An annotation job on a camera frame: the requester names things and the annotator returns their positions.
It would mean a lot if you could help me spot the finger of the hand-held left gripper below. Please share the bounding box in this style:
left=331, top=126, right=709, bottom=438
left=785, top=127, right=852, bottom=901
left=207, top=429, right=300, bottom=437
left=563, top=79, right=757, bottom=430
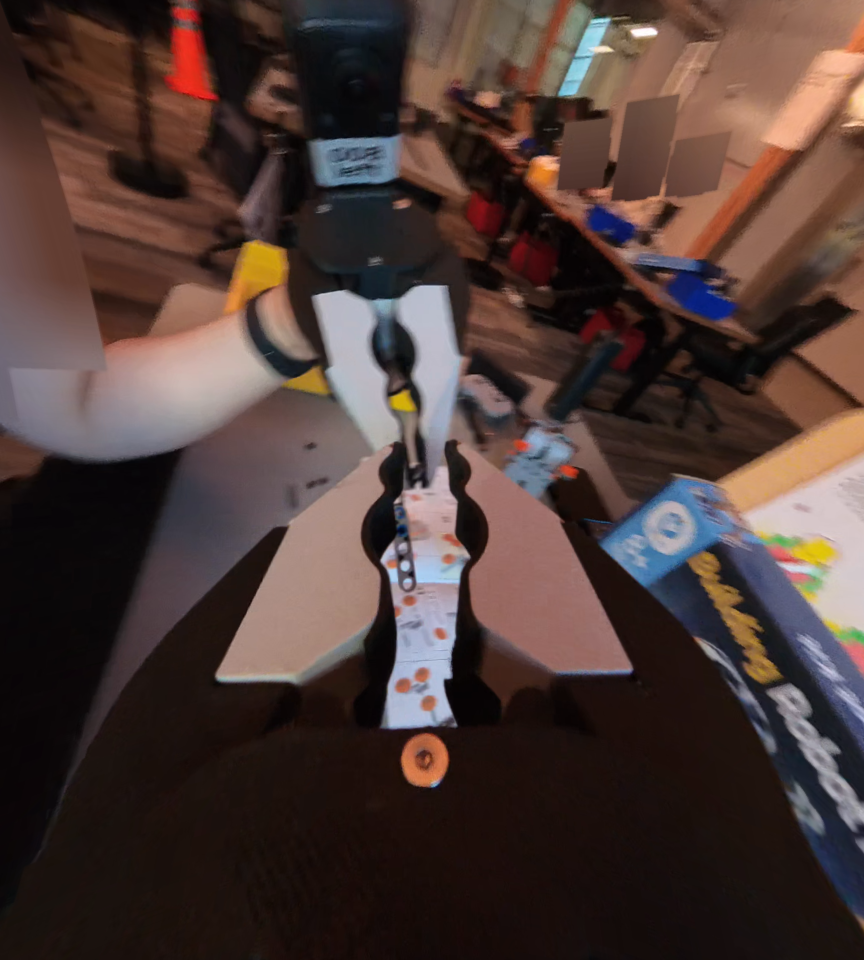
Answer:
left=399, top=285, right=466, bottom=474
left=312, top=292, right=412, bottom=455

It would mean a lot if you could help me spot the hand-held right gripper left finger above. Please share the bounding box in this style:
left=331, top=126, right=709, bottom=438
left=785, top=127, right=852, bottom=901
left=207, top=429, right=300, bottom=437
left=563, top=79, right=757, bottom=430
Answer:
left=214, top=442, right=410, bottom=729

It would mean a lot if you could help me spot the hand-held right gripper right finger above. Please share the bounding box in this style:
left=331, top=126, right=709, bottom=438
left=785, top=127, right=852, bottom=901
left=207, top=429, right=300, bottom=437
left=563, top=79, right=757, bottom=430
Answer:
left=444, top=441, right=635, bottom=729

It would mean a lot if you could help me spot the grey perforated brick beam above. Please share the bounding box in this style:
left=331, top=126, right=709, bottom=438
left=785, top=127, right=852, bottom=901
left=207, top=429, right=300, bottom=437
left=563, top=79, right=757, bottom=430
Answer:
left=390, top=501, right=419, bottom=591

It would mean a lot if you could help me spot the grey orange brick robot model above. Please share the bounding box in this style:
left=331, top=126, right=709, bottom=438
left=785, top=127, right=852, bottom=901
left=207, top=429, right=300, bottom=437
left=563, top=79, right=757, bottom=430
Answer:
left=503, top=423, right=579, bottom=496

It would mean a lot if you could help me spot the person's left forearm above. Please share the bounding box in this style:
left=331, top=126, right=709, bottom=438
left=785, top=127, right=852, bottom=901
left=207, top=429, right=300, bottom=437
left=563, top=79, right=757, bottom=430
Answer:
left=10, top=288, right=324, bottom=462

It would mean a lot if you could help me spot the grey desk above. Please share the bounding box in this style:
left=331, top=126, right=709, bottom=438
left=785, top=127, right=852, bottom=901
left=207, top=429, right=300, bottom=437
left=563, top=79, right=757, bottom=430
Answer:
left=72, top=283, right=605, bottom=759

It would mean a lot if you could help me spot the long wooden-top desk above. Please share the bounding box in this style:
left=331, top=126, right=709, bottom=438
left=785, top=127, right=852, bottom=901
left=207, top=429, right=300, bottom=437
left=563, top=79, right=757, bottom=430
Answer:
left=447, top=82, right=759, bottom=421

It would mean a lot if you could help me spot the white printed task sheet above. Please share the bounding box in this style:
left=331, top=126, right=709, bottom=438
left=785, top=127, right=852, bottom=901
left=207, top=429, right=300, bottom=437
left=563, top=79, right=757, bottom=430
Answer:
left=747, top=431, right=864, bottom=721

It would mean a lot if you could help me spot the grey remote controller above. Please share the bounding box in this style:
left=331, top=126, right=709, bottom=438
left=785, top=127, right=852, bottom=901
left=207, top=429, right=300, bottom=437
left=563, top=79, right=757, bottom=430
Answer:
left=462, top=375, right=515, bottom=421

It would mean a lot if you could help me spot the black wristband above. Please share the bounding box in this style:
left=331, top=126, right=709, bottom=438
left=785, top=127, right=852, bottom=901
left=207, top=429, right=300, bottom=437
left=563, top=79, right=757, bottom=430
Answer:
left=244, top=298, right=322, bottom=380

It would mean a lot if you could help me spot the flat black box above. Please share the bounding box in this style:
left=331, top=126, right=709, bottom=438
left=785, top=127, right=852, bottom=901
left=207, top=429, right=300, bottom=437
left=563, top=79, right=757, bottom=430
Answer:
left=469, top=352, right=530, bottom=406

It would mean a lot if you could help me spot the red bag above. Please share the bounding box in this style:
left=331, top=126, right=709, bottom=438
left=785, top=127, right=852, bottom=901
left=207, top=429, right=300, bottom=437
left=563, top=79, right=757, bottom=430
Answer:
left=507, top=232, right=559, bottom=286
left=580, top=307, right=646, bottom=372
left=465, top=191, right=508, bottom=237

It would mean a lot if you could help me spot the white paper tag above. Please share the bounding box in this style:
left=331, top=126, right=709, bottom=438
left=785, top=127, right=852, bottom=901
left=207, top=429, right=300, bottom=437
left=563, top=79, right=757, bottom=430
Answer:
left=240, top=150, right=283, bottom=241

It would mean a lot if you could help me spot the yellow plastic bin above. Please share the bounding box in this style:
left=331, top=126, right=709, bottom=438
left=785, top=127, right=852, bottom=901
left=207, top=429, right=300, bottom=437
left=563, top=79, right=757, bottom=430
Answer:
left=223, top=240, right=415, bottom=415

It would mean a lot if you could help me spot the white open instruction booklet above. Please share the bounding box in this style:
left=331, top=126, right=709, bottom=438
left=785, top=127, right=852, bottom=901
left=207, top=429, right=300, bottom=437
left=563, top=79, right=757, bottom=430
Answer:
left=383, top=465, right=478, bottom=729

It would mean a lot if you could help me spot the black upright device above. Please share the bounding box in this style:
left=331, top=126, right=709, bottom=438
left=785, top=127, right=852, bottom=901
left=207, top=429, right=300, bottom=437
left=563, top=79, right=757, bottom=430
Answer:
left=548, top=333, right=624, bottom=425

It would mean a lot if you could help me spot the blue storage bin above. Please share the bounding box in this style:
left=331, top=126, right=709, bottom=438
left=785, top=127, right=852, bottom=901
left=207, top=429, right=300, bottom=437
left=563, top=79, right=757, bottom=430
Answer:
left=666, top=271, right=736, bottom=316
left=585, top=204, right=639, bottom=245

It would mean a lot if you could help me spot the blue robot kit box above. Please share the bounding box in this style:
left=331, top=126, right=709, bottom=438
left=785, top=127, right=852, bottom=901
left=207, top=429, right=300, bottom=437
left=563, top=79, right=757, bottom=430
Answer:
left=598, top=474, right=864, bottom=960

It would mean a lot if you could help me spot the flat blue box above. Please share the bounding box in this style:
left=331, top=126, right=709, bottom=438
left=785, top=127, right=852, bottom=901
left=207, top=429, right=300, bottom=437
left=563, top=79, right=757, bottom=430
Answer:
left=630, top=253, right=725, bottom=275

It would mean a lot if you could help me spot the orange traffic cone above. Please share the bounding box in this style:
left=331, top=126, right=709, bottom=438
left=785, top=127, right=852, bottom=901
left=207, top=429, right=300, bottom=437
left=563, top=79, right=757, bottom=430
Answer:
left=164, top=0, right=219, bottom=102

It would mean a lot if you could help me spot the black pole stand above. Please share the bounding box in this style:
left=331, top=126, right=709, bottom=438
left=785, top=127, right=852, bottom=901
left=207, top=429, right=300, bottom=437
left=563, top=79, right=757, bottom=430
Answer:
left=108, top=0, right=191, bottom=201

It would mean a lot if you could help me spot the black office chair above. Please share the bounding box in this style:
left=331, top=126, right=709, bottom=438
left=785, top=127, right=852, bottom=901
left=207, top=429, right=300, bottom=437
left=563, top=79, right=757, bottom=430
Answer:
left=657, top=296, right=856, bottom=432

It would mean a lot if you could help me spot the wooden pillar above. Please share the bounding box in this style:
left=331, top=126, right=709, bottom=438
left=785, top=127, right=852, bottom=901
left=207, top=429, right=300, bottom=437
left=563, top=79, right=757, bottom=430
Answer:
left=683, top=0, right=864, bottom=260

